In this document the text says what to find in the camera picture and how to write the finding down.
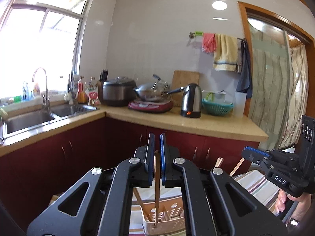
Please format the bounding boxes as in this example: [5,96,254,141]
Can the tall curved steel faucet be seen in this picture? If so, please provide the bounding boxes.
[32,67,51,112]

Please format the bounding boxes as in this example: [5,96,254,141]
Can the beige plastic utensil holder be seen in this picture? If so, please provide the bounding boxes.
[141,201,186,236]

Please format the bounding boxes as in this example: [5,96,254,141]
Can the white plastic container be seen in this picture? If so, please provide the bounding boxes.
[202,90,233,105]

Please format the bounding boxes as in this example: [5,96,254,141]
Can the metal towel rack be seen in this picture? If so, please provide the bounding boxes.
[189,31,247,74]

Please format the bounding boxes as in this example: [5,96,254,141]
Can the striped curtain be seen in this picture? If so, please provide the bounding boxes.
[279,44,309,150]

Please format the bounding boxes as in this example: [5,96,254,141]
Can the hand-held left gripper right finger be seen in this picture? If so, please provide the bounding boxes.
[159,133,288,236]

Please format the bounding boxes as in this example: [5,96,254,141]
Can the round ceiling light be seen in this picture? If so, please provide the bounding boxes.
[212,1,227,11]

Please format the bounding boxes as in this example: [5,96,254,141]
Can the translucent plastic jug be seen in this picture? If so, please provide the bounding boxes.
[233,91,247,118]

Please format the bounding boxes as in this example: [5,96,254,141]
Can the wooden knife block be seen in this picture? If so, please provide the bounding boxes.
[97,69,109,101]

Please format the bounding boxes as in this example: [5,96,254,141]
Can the pink rubber gloves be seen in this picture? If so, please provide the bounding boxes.
[202,32,217,54]

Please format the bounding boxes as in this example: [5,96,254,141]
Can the red induction cooker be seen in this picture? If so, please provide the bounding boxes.
[128,99,174,113]

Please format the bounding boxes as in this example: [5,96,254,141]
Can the person's right hand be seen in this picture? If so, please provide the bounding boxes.
[275,190,315,221]

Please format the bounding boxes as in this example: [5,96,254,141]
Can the beige kitchen countertop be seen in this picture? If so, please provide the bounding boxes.
[0,104,269,156]

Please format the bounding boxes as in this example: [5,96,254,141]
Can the yellow towel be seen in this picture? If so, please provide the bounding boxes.
[212,34,239,72]

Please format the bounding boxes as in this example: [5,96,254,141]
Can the small steel faucet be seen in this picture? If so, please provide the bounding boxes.
[64,73,75,105]

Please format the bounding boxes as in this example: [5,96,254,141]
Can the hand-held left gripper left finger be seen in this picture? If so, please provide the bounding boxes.
[27,133,156,236]

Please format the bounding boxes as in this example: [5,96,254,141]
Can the silver rice cooker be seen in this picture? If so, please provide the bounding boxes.
[102,77,137,107]

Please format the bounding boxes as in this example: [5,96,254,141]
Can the wooden door frame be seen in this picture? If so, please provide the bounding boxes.
[237,1,315,120]

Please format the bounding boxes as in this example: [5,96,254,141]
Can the steel double sink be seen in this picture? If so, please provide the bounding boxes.
[2,103,101,139]

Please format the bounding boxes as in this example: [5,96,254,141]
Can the orange liquid bottle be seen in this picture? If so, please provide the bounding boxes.
[77,76,86,104]

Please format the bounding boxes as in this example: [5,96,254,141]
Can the wooden cutting board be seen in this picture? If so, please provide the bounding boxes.
[170,70,200,104]

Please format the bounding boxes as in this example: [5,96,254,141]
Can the red snack packet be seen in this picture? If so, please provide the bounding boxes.
[88,90,102,105]

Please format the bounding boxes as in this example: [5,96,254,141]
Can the kitchen window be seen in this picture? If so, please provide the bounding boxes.
[0,0,96,100]

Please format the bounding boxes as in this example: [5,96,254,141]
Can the steel wok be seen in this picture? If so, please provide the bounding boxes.
[133,74,186,102]

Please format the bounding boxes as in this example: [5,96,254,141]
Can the green plastic basket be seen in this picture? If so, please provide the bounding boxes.
[202,98,234,116]

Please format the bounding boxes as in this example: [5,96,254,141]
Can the dark red kitchen cabinets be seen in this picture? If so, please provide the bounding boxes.
[0,117,261,231]

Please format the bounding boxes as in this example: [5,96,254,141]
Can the dark blue cloth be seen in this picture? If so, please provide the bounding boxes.
[236,41,253,99]

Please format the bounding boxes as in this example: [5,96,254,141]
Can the wristwatch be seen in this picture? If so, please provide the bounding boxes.
[288,216,301,228]

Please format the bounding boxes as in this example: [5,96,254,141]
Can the striped tablecloth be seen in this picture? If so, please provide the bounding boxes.
[128,168,296,236]

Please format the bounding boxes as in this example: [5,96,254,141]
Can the steel electric kettle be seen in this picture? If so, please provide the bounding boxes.
[180,83,203,118]

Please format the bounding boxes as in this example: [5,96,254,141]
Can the frosted glass sliding door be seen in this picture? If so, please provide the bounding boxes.
[247,17,296,150]

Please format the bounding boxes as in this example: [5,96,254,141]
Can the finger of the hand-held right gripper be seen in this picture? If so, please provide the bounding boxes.
[242,147,269,164]

